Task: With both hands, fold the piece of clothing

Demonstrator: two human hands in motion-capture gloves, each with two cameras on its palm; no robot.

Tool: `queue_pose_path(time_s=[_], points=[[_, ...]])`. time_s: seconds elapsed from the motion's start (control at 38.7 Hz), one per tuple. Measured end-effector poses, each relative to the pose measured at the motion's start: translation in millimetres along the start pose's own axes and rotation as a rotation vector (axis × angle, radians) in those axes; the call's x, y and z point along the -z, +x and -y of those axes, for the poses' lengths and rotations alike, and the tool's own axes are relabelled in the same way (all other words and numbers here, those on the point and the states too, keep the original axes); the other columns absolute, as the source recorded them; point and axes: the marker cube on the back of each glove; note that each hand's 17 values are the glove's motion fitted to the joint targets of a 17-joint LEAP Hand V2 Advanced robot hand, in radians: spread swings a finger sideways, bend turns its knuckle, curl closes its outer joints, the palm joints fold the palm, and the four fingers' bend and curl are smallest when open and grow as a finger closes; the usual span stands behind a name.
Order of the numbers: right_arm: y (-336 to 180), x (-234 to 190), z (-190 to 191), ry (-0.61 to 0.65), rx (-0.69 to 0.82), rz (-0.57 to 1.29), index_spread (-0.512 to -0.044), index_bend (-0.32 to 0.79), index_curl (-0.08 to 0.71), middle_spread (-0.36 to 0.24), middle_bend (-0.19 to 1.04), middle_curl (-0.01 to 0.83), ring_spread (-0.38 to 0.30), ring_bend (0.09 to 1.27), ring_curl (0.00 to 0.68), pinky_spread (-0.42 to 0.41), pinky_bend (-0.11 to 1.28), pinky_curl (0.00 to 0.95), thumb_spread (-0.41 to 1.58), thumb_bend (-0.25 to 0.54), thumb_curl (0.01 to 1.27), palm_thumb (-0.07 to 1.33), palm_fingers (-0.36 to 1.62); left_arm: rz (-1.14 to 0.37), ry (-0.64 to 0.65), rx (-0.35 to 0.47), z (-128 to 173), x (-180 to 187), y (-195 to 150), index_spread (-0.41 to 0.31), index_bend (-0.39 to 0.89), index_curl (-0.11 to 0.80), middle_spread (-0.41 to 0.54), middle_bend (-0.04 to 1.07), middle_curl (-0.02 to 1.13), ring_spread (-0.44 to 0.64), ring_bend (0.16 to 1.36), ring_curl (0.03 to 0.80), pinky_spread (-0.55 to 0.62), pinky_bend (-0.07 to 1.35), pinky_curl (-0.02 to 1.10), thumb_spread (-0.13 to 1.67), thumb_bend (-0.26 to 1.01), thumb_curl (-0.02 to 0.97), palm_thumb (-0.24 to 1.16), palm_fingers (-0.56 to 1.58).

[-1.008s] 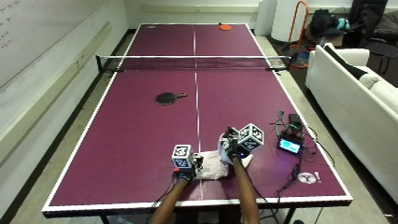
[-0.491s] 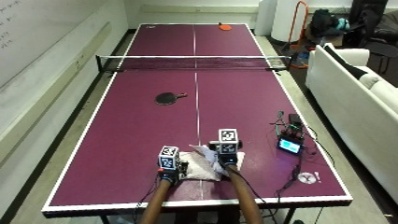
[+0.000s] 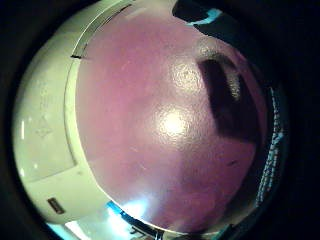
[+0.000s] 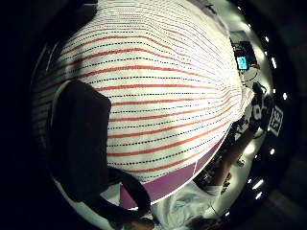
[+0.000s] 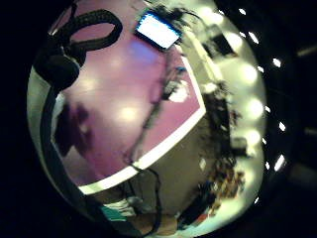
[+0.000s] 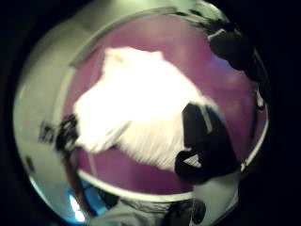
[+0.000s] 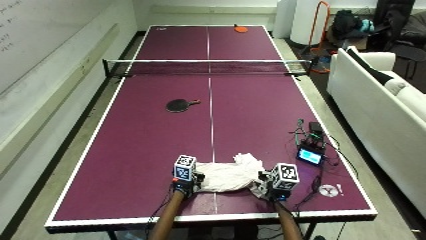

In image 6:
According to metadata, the white cloth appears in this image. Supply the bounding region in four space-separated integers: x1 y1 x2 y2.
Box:
72 46 220 172

